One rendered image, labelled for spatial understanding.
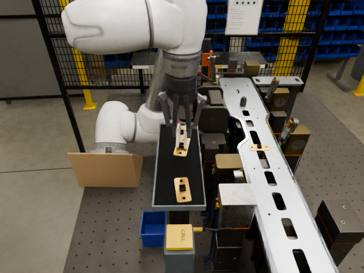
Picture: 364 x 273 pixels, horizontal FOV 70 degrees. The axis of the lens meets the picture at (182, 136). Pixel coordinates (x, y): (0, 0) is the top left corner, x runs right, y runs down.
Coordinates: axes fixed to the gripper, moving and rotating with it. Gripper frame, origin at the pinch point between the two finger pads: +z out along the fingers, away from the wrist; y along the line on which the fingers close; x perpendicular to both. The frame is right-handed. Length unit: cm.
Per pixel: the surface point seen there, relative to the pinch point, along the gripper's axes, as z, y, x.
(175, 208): 8.0, 1.7, -19.3
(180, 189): 6.8, 2.1, -14.1
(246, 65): 19, 23, 99
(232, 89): 24, 16, 78
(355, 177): 54, 83, 49
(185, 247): 7.9, 5.9, -29.2
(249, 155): 23.9, 23.9, 22.4
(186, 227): 7.9, 5.2, -24.2
